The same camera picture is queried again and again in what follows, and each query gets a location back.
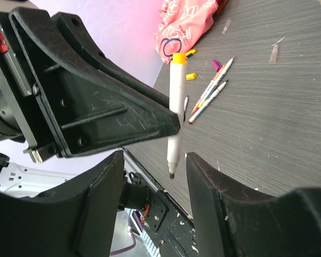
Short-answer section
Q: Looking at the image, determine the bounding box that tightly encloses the orange marker pen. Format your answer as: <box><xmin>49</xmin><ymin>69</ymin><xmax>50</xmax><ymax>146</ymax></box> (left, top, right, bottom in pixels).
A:
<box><xmin>191</xmin><ymin>63</ymin><xmax>226</xmax><ymax>115</ymax></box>

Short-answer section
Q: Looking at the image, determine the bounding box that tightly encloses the orange tipped white pen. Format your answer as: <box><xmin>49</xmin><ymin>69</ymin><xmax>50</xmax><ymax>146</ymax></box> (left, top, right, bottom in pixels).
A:
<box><xmin>199</xmin><ymin>56</ymin><xmax>235</xmax><ymax>108</ymax></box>

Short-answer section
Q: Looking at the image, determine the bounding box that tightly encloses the red patterned cloth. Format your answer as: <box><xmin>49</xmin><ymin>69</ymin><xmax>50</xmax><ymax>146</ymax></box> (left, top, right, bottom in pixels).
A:
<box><xmin>155</xmin><ymin>0</ymin><xmax>222</xmax><ymax>64</ymax></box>

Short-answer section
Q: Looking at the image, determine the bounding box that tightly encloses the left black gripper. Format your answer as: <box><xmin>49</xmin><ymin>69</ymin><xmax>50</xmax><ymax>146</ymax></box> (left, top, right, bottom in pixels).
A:
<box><xmin>0</xmin><ymin>7</ymin><xmax>180</xmax><ymax>163</ymax></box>

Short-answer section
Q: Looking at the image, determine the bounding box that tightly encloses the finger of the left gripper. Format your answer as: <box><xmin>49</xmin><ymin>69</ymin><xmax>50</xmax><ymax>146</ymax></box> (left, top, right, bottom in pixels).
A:
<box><xmin>51</xmin><ymin>12</ymin><xmax>169</xmax><ymax>108</ymax></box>

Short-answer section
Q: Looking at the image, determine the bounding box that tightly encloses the clear pen cap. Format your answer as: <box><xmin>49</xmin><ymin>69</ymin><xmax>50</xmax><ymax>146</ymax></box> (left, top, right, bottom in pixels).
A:
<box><xmin>269</xmin><ymin>44</ymin><xmax>279</xmax><ymax>64</ymax></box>
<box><xmin>222</xmin><ymin>19</ymin><xmax>232</xmax><ymax>34</ymax></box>

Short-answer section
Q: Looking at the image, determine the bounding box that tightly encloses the purple capped white pen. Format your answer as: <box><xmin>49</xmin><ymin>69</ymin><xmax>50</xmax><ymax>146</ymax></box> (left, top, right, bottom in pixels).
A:
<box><xmin>184</xmin><ymin>95</ymin><xmax>189</xmax><ymax>122</ymax></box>

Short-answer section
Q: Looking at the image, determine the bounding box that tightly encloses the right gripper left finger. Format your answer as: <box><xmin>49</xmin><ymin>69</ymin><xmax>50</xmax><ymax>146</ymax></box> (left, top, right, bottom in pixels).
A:
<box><xmin>0</xmin><ymin>151</ymin><xmax>124</xmax><ymax>256</ymax></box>

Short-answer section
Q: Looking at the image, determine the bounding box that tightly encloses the yellow pen cap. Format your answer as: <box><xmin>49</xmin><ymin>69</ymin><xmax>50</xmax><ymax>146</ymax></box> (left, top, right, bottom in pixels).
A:
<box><xmin>186</xmin><ymin>73</ymin><xmax>197</xmax><ymax>80</ymax></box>

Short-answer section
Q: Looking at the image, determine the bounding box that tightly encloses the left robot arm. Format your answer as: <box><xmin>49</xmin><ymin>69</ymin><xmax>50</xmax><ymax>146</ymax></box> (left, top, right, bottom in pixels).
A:
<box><xmin>0</xmin><ymin>7</ymin><xmax>182</xmax><ymax>237</ymax></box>

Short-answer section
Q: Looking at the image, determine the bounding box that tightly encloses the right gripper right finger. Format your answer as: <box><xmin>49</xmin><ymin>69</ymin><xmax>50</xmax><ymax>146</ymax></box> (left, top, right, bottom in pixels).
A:
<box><xmin>186</xmin><ymin>153</ymin><xmax>321</xmax><ymax>256</ymax></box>

